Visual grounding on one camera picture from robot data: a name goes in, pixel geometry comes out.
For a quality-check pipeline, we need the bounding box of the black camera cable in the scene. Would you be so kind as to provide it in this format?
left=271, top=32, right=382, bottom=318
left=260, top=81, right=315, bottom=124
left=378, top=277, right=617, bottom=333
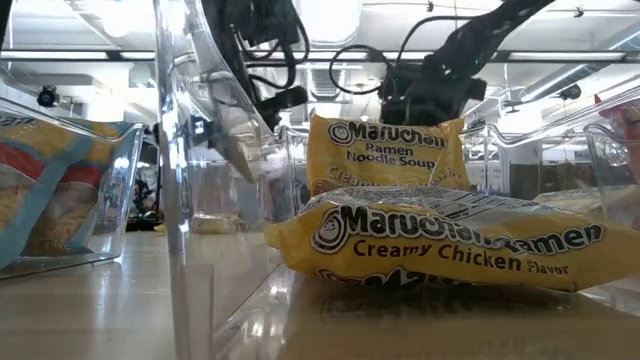
left=233, top=9, right=312, bottom=92
left=328, top=14, right=481, bottom=96

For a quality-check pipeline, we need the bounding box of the silver ventilation duct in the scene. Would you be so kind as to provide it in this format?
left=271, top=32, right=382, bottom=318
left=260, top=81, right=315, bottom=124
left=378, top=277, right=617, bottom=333
left=293, top=0, right=364, bottom=104

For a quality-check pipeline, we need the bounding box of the red ramen pack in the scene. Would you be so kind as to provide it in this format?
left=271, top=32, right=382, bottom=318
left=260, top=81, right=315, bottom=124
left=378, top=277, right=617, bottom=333
left=594, top=93, right=640, bottom=169

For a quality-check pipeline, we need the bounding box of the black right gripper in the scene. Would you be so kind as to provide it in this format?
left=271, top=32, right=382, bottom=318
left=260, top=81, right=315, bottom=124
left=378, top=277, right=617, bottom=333
left=423, top=51, right=488, bottom=127

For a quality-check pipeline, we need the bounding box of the black ceiling dome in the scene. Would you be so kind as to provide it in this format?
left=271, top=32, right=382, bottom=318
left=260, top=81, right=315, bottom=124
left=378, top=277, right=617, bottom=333
left=556, top=83, right=583, bottom=103

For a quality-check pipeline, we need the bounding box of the dark background equipment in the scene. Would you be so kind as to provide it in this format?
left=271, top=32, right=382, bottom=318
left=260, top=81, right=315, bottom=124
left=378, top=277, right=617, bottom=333
left=127, top=169, right=164, bottom=232

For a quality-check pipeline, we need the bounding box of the silver ceiling pipe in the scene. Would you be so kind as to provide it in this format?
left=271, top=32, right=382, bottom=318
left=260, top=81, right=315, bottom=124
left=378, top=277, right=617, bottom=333
left=517, top=22, right=640, bottom=104

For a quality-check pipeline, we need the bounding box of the dark background cabinet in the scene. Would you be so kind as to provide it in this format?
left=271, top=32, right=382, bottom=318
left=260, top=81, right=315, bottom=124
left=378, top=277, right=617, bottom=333
left=509, top=162, right=601, bottom=195

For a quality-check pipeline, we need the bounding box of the overhead light bar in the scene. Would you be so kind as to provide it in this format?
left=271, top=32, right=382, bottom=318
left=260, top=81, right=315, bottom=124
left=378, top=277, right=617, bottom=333
left=0, top=48, right=640, bottom=65

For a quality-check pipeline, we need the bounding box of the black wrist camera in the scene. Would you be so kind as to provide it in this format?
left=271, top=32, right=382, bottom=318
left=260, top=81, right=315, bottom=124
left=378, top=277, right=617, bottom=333
left=238, top=0, right=303, bottom=47
left=378, top=62, right=427, bottom=126

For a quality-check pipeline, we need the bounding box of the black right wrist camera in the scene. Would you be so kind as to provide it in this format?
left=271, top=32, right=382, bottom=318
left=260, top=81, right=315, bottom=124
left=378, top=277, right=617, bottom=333
left=378, top=62, right=427, bottom=126

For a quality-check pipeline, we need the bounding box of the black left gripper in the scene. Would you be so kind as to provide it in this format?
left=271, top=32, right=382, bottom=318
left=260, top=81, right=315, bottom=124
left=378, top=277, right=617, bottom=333
left=251, top=84, right=311, bottom=133

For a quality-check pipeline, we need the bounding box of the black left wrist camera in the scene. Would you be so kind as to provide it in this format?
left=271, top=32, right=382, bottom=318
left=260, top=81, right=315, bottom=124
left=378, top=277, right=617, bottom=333
left=238, top=0, right=303, bottom=47

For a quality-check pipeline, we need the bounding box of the black left camera cable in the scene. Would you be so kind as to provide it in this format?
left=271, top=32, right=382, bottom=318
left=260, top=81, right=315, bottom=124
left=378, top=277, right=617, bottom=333
left=233, top=9, right=312, bottom=92

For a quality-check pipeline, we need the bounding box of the black ceiling camera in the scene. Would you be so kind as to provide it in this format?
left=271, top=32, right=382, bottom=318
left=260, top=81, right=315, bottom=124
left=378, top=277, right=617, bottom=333
left=37, top=85, right=60, bottom=109

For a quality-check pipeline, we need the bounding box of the black right camera cable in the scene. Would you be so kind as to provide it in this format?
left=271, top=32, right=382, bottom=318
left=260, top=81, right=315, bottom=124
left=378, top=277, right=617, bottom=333
left=328, top=14, right=481, bottom=96

